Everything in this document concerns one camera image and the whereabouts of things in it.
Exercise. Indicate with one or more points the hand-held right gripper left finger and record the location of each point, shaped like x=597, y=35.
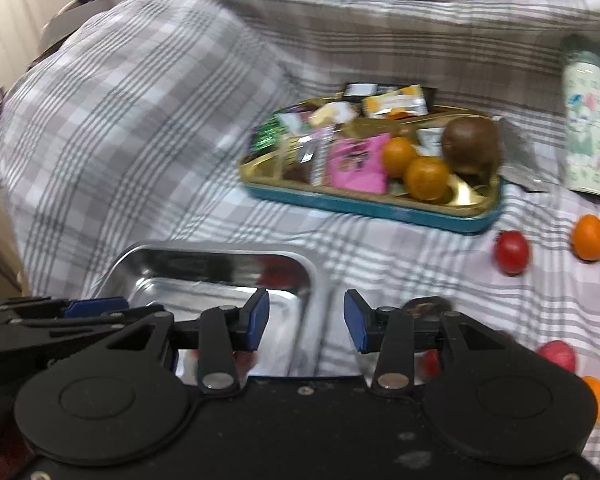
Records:
x=261, y=320

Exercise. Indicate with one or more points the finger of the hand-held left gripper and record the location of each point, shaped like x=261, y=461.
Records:
x=95, y=306
x=30, y=335

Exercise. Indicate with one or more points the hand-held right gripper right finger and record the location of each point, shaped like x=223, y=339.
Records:
x=354, y=320

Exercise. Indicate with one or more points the stainless steel tray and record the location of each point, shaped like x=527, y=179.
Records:
x=195, y=285

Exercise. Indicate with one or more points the deep red round fruit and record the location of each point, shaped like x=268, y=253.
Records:
x=512, y=252

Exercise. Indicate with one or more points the dark brown fruit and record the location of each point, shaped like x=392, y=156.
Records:
x=427, y=306

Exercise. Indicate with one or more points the small red fruit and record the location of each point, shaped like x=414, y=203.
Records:
x=432, y=362

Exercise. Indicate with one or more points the teal and gold tin tray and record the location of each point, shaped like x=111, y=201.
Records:
x=360, y=207

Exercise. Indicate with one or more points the plaid bed sheet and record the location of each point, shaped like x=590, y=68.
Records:
x=130, y=160

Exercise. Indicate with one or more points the small orange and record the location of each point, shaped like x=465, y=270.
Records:
x=427, y=180
x=590, y=237
x=596, y=392
x=397, y=155

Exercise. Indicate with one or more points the pile of snack packets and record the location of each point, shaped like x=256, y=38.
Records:
x=305, y=145

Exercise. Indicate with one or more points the pinkish red fruit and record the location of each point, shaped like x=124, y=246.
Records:
x=560, y=355

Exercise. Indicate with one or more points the brown round fruit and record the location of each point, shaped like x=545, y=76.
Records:
x=470, y=142

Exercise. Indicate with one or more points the silver foil packet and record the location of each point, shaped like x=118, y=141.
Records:
x=520, y=160

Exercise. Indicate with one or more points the white floral bottle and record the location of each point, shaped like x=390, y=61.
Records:
x=587, y=120

